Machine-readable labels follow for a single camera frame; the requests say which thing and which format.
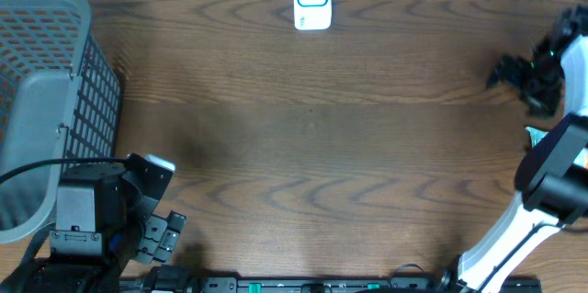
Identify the grey plastic mesh basket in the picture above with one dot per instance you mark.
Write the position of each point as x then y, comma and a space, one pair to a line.
59, 95

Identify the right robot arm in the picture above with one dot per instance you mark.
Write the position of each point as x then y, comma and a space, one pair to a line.
551, 181

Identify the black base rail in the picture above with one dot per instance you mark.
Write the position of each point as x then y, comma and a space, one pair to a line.
169, 279

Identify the green wet wipes packet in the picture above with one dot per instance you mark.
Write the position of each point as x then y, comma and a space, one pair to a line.
535, 135

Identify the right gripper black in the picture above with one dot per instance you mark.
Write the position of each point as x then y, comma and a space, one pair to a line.
549, 102

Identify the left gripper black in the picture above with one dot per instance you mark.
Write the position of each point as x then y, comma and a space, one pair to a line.
158, 236

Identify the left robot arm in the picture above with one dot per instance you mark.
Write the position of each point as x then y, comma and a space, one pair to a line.
104, 219

